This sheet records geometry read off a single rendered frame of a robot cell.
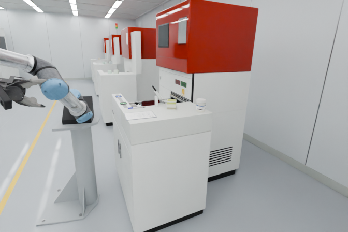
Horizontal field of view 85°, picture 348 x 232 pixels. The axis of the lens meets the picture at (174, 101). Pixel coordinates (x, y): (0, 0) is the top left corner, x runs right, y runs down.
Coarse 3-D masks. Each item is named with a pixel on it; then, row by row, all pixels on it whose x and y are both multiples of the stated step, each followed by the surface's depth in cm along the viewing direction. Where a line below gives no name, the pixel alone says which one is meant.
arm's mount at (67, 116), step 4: (84, 96) 165; (88, 96) 166; (88, 100) 164; (92, 100) 167; (88, 104) 163; (92, 104) 166; (64, 108) 157; (92, 108) 165; (64, 112) 155; (68, 112) 156; (92, 112) 165; (64, 116) 154; (68, 116) 154; (72, 116) 155; (92, 116) 164; (64, 120) 152; (68, 120) 153; (72, 120) 154; (88, 120) 157; (92, 120) 163
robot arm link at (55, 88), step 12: (36, 72) 99; (48, 72) 99; (48, 84) 96; (60, 84) 99; (48, 96) 99; (60, 96) 104; (72, 96) 118; (72, 108) 124; (84, 108) 134; (84, 120) 141
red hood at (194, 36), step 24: (192, 0) 152; (168, 24) 191; (192, 24) 157; (216, 24) 166; (240, 24) 176; (168, 48) 197; (192, 48) 162; (216, 48) 172; (240, 48) 183; (192, 72) 168
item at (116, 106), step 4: (112, 96) 192; (112, 100) 195; (116, 100) 174; (120, 100) 176; (124, 100) 174; (112, 104) 198; (116, 104) 172; (128, 104) 163; (116, 108) 174; (120, 108) 152; (116, 112) 177; (120, 112) 153; (120, 116) 155; (120, 120) 157
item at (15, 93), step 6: (0, 78) 82; (12, 78) 82; (24, 78) 85; (0, 84) 79; (6, 84) 81; (6, 90) 78; (12, 90) 79; (18, 90) 80; (24, 90) 87; (12, 96) 81; (18, 96) 81
